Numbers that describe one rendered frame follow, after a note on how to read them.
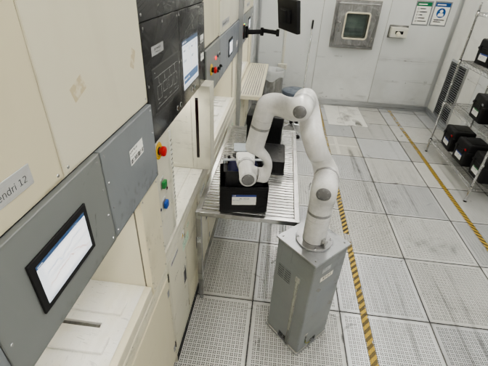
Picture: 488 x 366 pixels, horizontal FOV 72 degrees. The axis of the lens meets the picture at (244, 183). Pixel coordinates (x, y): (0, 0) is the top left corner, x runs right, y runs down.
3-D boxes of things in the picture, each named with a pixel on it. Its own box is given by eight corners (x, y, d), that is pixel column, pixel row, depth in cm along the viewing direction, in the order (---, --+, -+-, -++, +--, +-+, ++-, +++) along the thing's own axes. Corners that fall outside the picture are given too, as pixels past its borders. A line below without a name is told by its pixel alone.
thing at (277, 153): (284, 175, 232) (286, 159, 225) (241, 171, 234) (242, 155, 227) (284, 155, 256) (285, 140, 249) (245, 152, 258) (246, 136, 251)
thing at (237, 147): (222, 203, 194) (222, 155, 178) (222, 185, 212) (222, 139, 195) (264, 203, 196) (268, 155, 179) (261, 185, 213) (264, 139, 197)
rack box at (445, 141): (438, 141, 434) (445, 123, 420) (460, 144, 431) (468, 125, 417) (446, 152, 409) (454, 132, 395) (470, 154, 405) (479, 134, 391)
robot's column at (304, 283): (326, 330, 217) (351, 243, 176) (295, 356, 201) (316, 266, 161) (295, 301, 235) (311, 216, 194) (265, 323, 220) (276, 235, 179)
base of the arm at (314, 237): (339, 242, 176) (346, 214, 166) (315, 257, 166) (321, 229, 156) (311, 223, 189) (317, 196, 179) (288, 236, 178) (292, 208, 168)
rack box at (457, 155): (448, 155, 402) (457, 134, 388) (473, 157, 400) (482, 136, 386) (459, 167, 377) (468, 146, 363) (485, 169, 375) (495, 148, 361)
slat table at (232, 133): (285, 308, 230) (299, 222, 189) (199, 298, 234) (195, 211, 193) (286, 200, 339) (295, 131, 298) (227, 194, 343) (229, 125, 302)
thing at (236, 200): (219, 212, 193) (219, 187, 184) (219, 186, 217) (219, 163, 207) (266, 212, 195) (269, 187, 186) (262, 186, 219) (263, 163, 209)
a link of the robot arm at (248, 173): (258, 161, 171) (240, 158, 170) (260, 174, 160) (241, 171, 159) (253, 175, 176) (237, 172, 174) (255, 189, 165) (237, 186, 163)
